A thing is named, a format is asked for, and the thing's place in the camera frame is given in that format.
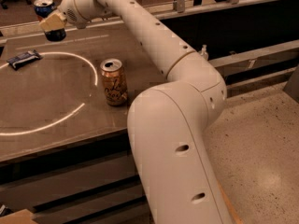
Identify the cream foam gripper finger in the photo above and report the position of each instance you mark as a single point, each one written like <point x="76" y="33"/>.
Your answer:
<point x="56" y="20"/>

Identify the blue pepsi can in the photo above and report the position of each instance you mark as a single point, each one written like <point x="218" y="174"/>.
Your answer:
<point x="42" y="9"/>

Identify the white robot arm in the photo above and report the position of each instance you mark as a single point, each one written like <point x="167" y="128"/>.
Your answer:
<point x="166" y="123"/>

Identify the blue rxbar blueberry wrapper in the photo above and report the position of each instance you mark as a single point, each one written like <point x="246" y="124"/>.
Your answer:
<point x="21" y="60"/>

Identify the gold lacroix can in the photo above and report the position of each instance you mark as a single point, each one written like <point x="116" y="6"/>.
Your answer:
<point x="114" y="81"/>

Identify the right clear sanitizer bottle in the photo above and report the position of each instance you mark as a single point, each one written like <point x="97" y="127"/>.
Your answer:
<point x="203" y="52"/>

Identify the grey drawer cabinet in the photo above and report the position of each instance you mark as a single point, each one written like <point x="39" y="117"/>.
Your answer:
<point x="89" y="182"/>

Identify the grey metal shelf ledge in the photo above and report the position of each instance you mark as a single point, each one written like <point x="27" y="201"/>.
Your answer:
<point x="256" y="58"/>

